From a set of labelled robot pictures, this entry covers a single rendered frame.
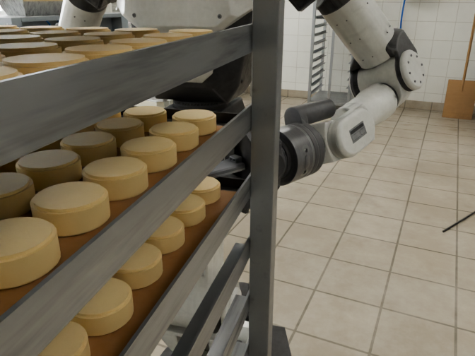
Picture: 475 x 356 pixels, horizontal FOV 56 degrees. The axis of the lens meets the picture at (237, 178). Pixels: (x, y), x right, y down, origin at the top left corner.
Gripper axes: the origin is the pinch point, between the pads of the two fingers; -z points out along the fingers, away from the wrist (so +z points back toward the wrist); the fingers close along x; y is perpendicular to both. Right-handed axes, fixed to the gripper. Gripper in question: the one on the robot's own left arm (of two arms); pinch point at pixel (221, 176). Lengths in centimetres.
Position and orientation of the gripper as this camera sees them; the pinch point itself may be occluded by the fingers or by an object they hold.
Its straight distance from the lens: 60.4
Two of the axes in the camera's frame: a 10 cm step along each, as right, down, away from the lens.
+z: 7.2, -2.6, 6.4
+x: 0.0, -9.2, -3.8
